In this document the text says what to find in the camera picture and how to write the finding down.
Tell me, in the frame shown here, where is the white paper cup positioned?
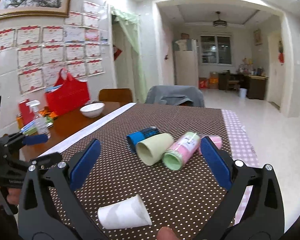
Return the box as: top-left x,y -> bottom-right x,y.
97,194 -> 152,230

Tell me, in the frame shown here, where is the blue black cup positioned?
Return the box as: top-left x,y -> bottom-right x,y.
126,126 -> 160,153

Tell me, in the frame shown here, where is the pink ribbed cup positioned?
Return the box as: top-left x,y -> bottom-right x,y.
198,134 -> 223,156

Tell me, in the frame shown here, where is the cream yellow cup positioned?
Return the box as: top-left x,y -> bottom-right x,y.
136,133 -> 174,166

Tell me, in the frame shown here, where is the person's left hand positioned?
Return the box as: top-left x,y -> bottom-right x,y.
0,179 -> 22,207

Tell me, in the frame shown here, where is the person's right hand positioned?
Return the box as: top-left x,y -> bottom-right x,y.
156,226 -> 179,240

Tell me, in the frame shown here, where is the clear spray bottle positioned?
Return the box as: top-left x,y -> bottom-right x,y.
27,100 -> 51,139

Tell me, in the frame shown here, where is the white ceramic bowl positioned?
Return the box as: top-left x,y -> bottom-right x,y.
80,102 -> 105,118

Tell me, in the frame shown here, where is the red felt bag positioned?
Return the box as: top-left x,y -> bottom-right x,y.
45,68 -> 90,116

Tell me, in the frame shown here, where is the wooden chair back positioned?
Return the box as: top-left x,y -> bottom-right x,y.
98,88 -> 133,103

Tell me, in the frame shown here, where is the brown polka dot tablecloth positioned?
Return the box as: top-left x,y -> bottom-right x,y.
37,102 -> 261,240

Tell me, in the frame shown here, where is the pink green jar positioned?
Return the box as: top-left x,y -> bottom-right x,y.
162,132 -> 200,171

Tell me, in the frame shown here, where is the white waste bin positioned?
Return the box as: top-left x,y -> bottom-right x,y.
239,88 -> 247,99

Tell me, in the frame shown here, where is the dark wooden desk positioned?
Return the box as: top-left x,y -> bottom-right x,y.
218,72 -> 268,100

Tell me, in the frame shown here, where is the chair with grey cover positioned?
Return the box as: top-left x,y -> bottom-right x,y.
145,85 -> 205,107

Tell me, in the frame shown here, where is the wooden desk chair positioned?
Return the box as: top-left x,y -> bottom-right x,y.
225,70 -> 239,92

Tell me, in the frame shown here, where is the green door curtain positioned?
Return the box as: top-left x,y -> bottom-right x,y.
110,7 -> 147,103

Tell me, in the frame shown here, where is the white refrigerator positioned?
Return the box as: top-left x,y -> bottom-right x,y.
173,39 -> 199,88

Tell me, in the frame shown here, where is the window with dark panes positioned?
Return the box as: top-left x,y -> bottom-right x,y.
200,36 -> 232,65

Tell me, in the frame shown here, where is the small framed picture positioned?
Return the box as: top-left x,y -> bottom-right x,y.
253,29 -> 263,46

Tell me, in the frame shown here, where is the ceiling lamp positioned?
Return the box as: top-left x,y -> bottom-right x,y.
212,11 -> 228,28

